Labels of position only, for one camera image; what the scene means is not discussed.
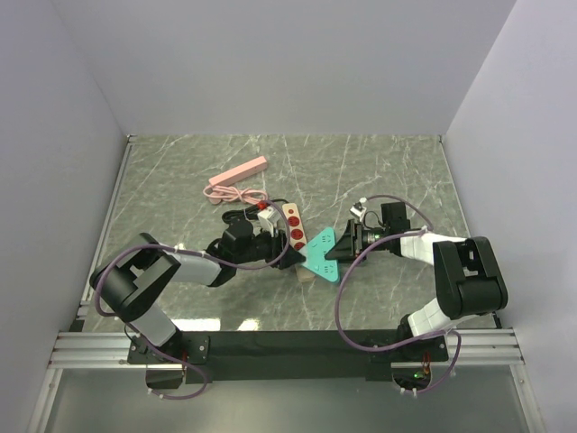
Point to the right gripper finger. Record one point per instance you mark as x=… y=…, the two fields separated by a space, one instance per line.
x=343 y=253
x=349 y=235

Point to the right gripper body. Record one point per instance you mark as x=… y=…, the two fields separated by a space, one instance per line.
x=366 y=237

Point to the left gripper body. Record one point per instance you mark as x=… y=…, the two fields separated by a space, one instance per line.
x=266 y=247

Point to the teal triangular power strip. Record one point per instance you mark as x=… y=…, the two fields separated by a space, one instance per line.
x=314 y=252

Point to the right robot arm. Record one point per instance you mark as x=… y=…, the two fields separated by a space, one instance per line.
x=468 y=279

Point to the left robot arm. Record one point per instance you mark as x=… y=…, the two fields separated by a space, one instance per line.
x=131 y=280

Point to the beige red power strip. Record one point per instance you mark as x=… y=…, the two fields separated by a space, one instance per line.
x=297 y=238

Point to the pink power strip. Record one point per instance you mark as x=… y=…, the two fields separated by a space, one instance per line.
x=239 y=173

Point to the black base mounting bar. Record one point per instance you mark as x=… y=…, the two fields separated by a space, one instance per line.
x=278 y=355

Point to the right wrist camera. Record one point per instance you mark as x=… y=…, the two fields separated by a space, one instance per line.
x=358 y=210

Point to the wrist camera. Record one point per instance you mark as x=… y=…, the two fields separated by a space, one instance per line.
x=358 y=210
x=267 y=217

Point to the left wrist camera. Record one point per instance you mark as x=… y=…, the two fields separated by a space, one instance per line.
x=267 y=217

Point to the aluminium table edge rail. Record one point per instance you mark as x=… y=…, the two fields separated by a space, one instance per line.
x=85 y=300

